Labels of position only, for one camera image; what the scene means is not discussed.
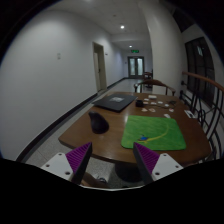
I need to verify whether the white card on table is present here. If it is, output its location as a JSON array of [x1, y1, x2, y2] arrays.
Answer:
[[148, 95, 157, 99]]

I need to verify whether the black metal railing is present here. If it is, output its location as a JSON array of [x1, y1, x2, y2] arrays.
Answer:
[[179, 75, 224, 160]]

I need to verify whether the green exit sign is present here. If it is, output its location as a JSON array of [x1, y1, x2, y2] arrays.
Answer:
[[131, 49, 139, 53]]

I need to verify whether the dark window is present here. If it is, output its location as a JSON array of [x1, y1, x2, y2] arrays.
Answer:
[[185, 37, 215, 106]]

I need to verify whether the round brown wooden table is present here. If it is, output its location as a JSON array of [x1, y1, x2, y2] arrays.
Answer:
[[59, 95, 211, 166]]

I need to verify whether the black closed laptop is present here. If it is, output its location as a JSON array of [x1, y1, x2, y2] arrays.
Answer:
[[93, 93, 136, 112]]

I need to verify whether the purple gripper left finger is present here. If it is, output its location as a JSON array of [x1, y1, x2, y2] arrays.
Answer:
[[40, 141, 94, 186]]

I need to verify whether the double glass door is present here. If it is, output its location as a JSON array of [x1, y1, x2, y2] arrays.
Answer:
[[128, 57, 144, 79]]

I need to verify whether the green mouse pad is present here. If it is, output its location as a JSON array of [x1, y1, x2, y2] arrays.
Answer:
[[121, 115, 186, 151]]

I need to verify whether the black computer mouse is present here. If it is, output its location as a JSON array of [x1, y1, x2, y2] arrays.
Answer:
[[88, 111, 109, 134]]

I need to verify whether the small black round object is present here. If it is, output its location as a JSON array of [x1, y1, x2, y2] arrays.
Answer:
[[135, 100, 144, 108]]

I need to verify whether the beige side door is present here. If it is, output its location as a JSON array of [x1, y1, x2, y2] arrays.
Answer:
[[93, 43, 107, 91]]

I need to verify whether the wooden stair handrail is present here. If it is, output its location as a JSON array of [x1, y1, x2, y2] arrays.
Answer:
[[182, 71, 224, 93]]

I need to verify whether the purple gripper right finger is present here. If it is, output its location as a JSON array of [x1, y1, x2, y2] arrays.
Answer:
[[132, 141, 184, 186]]

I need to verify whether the wooden chair behind table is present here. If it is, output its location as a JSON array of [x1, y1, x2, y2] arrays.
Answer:
[[134, 79, 176, 96]]

